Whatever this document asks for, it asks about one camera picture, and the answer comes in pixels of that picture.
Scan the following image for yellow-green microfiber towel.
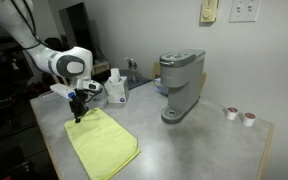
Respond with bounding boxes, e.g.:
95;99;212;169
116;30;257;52
63;107;142;180

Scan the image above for white light switch plate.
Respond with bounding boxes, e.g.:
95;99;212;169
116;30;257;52
229;0;262;24

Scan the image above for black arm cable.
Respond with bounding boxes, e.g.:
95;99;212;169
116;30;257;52
10;0;50;51

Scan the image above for blue plastic package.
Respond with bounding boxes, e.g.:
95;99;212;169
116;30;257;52
153;77;167;96

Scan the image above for grey square tissue box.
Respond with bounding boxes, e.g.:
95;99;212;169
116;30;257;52
103;76;131;104

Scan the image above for beige wall thermostat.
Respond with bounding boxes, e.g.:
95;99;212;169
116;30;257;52
199;0;220;24

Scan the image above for grey pod coffee machine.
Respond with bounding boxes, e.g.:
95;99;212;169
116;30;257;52
159;48;207;125

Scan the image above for white coffee pod red lid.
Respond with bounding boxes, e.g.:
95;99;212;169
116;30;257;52
242;111;257;127
225;106;239;121

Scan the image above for black camera cable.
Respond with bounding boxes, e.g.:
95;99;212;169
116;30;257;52
83;88;102;104

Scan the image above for white tissue sheet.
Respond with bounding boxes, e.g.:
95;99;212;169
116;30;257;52
109;67;122;84

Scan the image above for metal utensil handles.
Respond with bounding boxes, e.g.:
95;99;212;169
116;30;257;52
124;57;138;66

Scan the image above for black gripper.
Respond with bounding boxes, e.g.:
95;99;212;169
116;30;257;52
68;89;89;124

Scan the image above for glass utensil jar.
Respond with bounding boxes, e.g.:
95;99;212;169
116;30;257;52
127;63;140;83

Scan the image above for dark blue cloth mat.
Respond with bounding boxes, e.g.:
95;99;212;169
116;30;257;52
118;69;152;90

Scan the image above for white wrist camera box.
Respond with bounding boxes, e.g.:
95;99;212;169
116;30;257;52
49;83;77;100

